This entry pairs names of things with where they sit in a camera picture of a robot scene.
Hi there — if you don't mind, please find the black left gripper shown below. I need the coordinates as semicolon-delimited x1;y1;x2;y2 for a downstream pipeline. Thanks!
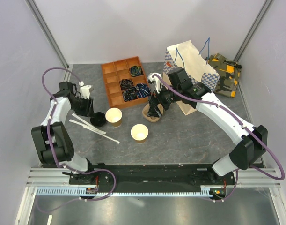
70;96;95;118

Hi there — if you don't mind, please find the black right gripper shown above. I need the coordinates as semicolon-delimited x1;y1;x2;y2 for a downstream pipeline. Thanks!
147;81;181;119

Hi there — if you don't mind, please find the cardboard cup carrier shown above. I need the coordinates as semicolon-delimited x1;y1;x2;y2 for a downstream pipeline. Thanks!
142;100;164;122

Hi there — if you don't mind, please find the black plastic cup lid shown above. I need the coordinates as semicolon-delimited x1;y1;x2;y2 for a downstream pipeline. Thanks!
90;112;107;128

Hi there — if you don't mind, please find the paper cup front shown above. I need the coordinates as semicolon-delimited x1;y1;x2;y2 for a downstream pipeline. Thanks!
131;124;149;143

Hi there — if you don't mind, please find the paper cup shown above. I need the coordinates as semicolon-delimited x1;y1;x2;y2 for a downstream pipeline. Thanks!
131;124;149;143
105;108;122;127

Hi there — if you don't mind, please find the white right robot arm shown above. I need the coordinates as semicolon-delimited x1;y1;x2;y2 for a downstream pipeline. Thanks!
147;67;268;185

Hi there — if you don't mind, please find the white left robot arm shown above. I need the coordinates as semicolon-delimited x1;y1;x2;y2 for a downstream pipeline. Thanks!
31;82;96;184

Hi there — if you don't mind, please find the checkered paper takeout bag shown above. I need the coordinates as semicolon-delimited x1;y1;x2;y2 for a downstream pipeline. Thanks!
161;37;220;116

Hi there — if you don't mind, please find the wrapped straw upper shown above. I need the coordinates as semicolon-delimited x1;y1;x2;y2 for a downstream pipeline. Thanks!
72;113;92;126

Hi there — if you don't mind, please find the blue striped rolled sock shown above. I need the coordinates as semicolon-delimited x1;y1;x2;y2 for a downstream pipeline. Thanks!
136;83;151;98

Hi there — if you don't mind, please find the black patterned rolled sock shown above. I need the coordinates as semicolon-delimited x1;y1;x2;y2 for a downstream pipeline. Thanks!
123;87;138;102

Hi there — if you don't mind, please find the wrapped straw middle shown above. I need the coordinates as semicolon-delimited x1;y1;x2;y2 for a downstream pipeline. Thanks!
69;119;106;135

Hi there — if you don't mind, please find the paper cup near tray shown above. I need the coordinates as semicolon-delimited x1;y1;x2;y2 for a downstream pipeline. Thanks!
105;108;122;127

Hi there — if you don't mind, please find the dark rolled sock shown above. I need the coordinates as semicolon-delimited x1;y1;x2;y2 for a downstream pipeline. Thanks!
120;79;133;90

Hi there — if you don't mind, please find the green blue rolled sock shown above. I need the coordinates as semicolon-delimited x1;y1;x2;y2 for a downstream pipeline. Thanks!
129;65;143;77

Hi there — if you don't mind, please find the orange compartment tray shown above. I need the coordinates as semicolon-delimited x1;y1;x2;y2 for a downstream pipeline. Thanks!
101;56;148;109

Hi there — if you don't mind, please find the camouflage cloth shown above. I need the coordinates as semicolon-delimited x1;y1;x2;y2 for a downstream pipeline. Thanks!
205;53;242;98

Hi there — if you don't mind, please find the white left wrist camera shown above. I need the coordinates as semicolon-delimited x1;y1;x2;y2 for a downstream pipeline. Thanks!
79;81;94;99

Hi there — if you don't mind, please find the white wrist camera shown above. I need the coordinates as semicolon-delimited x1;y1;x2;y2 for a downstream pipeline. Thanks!
147;72;163;95
79;81;94;99

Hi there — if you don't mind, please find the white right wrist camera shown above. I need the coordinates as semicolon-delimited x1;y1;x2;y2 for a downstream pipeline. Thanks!
147;72;163;95

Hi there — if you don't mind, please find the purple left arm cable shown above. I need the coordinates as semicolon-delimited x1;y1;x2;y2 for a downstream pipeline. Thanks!
36;67;117;213

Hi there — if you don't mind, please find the grey slotted cable duct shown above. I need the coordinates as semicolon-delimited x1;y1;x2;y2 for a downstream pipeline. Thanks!
37;187;213;197

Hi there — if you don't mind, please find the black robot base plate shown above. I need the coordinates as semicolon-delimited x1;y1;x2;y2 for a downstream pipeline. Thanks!
69;163;235;192

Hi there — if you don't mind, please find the aluminium frame rail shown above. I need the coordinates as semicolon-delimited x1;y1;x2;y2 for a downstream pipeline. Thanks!
27;165;280;191

